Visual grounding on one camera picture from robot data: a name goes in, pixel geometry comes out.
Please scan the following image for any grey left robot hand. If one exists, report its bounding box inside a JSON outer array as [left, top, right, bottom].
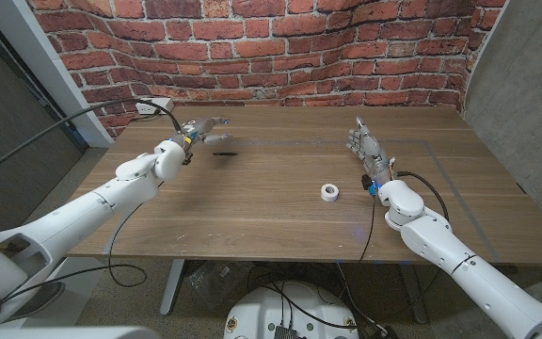
[[176, 116, 233, 148]]

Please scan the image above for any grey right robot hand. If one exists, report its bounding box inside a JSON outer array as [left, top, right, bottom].
[[345, 116, 397, 189]]

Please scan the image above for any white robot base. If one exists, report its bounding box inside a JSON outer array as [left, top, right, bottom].
[[223, 281, 360, 339]]

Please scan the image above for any white tape roll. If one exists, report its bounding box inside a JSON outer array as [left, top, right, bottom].
[[320, 183, 340, 202]]

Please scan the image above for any white power strip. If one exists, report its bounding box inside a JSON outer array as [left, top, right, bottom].
[[135, 97, 175, 116]]

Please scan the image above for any red brick printed backdrop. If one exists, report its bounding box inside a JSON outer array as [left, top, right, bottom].
[[25, 0, 507, 140]]

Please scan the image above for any grey metal table leg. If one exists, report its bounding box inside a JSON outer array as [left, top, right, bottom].
[[159, 258, 185, 316], [397, 263, 430, 325]]

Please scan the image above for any clear plastic bag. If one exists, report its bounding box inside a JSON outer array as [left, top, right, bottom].
[[185, 261, 249, 307]]

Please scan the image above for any white pillar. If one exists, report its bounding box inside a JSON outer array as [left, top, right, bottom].
[[0, 0, 115, 150]]

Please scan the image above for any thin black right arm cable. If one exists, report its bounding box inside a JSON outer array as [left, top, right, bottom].
[[359, 190, 376, 264]]

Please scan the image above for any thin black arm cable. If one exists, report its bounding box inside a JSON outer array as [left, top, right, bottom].
[[359, 190, 376, 264], [0, 202, 149, 307]]

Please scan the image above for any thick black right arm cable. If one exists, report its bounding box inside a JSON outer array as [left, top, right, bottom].
[[383, 169, 452, 321]]

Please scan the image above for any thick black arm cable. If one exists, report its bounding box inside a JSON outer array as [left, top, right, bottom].
[[0, 97, 183, 186], [383, 169, 452, 321]]

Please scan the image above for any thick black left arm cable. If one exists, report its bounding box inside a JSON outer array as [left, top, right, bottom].
[[0, 97, 183, 186]]

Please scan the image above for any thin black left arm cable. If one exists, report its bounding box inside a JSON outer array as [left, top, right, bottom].
[[0, 202, 149, 307]]

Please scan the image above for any black cable over robot base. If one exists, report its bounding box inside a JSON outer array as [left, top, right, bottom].
[[251, 281, 361, 329]]

